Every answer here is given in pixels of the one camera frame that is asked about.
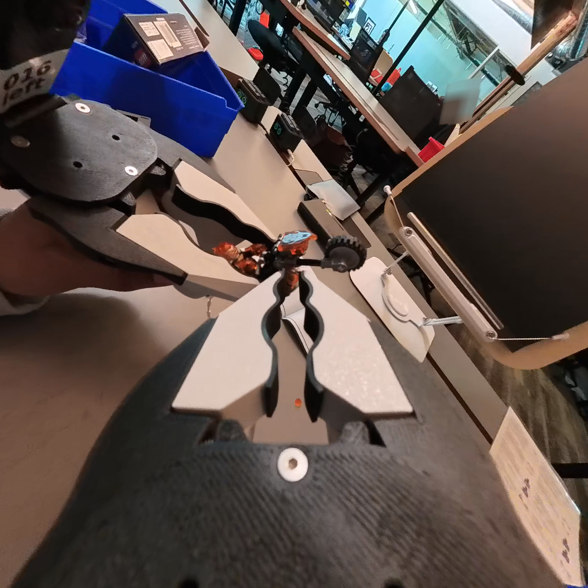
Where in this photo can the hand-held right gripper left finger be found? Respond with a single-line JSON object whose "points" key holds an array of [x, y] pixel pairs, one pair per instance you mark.
{"points": [[229, 363]]}

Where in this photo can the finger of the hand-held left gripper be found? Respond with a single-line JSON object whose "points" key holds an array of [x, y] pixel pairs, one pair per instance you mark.
{"points": [[151, 239], [206, 183]]}

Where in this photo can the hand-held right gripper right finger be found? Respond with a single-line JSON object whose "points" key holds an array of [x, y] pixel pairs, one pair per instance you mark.
{"points": [[363, 367]]}

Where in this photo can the lego motorcycle model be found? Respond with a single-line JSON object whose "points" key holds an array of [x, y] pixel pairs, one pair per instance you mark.
{"points": [[285, 257]]}

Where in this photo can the person's left forearm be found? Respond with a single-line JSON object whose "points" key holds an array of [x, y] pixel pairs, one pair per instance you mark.
{"points": [[18, 304]]}

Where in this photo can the lego instruction booklet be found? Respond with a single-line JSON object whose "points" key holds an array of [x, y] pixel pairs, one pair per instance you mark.
{"points": [[298, 328]]}

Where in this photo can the person's left hand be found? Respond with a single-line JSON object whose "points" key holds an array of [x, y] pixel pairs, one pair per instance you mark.
{"points": [[46, 257]]}

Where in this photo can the black charger green display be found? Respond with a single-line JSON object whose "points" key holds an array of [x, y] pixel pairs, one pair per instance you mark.
{"points": [[252, 99], [287, 131]]}

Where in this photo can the black box device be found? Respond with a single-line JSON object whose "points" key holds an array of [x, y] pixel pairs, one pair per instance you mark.
{"points": [[321, 223]]}

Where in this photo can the silver flat device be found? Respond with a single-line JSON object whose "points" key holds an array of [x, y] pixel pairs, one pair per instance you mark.
{"points": [[333, 195]]}

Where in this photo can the dark cardboard box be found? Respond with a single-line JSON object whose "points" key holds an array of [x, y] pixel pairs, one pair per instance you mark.
{"points": [[160, 36]]}

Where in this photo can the long wooden desk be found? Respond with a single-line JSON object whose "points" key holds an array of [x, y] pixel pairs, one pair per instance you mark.
{"points": [[349, 73]]}

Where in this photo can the printed paper sheet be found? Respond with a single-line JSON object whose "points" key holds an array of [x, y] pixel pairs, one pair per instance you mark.
{"points": [[537, 496]]}

